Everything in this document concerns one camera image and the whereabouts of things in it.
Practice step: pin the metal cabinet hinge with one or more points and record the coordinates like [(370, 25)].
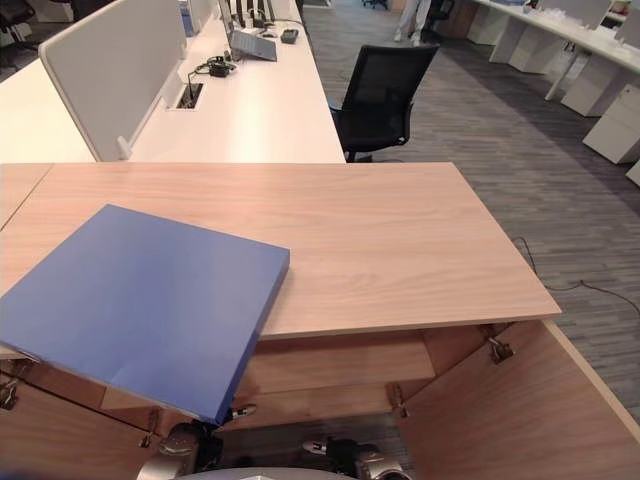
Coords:
[(8, 392), (398, 400), (150, 425), (500, 348)]

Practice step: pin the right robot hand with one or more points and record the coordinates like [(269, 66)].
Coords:
[(340, 448)]

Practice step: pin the grey robot body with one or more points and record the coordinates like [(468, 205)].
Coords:
[(260, 474)]

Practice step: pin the blue folder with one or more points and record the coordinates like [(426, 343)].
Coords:
[(135, 305)]

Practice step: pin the white drawer pedestal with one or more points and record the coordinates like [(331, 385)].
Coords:
[(582, 85), (615, 125)]

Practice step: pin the black mesh office chair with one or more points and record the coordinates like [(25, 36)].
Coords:
[(382, 100)]

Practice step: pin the blue box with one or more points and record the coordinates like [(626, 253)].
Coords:
[(185, 17)]

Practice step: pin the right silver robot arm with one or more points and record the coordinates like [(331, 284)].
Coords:
[(382, 465)]

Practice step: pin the white desk row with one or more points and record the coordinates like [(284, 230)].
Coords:
[(560, 35)]

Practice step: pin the grey desk partition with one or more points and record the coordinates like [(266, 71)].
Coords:
[(110, 75)]

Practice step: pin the long white desk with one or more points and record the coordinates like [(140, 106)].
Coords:
[(250, 110)]

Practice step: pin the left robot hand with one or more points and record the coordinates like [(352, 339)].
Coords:
[(244, 410)]

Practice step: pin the wooden cabinet door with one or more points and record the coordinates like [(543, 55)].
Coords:
[(60, 440), (510, 415)]

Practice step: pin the grey laptop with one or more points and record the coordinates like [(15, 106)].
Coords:
[(252, 46)]

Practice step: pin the person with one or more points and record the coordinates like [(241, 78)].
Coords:
[(412, 20)]

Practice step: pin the small black device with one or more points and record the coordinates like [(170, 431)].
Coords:
[(290, 35)]

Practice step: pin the wooden office cabinet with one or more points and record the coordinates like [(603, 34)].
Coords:
[(360, 240)]

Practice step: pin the wooden cabinet shelf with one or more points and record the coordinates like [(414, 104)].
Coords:
[(340, 362)]

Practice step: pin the black stands on desk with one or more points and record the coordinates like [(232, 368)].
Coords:
[(252, 12)]

